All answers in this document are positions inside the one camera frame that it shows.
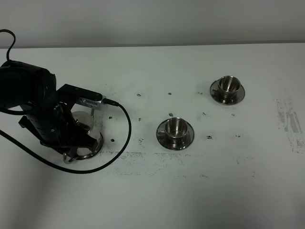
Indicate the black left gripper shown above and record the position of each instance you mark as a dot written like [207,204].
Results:
[56,128]

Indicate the stainless steel teapot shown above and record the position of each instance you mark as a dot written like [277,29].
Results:
[86,122]

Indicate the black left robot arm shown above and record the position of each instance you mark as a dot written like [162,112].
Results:
[31,92]

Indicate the steel teapot saucer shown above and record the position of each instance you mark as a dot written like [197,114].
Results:
[90,154]

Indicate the near stainless steel saucer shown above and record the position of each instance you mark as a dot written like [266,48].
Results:
[183,144]

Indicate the stainless steel saucer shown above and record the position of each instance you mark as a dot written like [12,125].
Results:
[229,101]
[183,144]

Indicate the near stainless steel teacup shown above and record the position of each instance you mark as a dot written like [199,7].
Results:
[174,129]

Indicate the stainless steel teacup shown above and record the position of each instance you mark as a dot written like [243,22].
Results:
[226,87]
[174,129]

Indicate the far stainless steel teacup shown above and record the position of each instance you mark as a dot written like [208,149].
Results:
[226,87]

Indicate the far stainless steel saucer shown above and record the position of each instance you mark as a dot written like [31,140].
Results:
[229,101]

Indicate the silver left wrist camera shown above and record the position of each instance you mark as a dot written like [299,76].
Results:
[71,95]

